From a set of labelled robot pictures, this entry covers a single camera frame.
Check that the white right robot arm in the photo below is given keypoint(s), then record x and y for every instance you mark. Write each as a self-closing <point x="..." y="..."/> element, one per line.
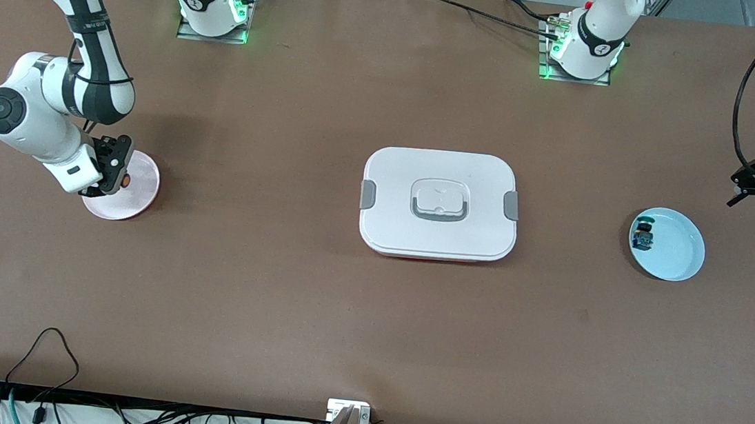
<point x="19" y="122"/>

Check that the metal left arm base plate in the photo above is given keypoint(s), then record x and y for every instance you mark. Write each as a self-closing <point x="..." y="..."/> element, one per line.
<point x="546" y="76"/>

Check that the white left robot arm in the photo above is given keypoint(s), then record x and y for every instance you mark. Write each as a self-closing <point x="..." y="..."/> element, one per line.
<point x="590" y="52"/>

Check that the pink storage box white lid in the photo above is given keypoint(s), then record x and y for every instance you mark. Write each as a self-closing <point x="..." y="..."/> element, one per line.
<point x="444" y="170"/>

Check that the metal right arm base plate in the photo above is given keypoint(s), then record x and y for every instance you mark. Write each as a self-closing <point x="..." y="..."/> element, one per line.
<point x="183" y="33"/>

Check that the light blue round plate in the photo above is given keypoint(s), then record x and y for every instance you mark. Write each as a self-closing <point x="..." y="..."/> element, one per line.
<point x="675" y="251"/>

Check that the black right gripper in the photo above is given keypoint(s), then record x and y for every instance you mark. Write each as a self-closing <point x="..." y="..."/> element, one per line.
<point x="110" y="154"/>

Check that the pink round plate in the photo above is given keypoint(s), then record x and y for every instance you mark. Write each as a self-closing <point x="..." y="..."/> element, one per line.
<point x="140" y="197"/>

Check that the small white outlet box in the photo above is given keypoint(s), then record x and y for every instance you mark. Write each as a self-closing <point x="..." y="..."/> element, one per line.
<point x="338" y="405"/>

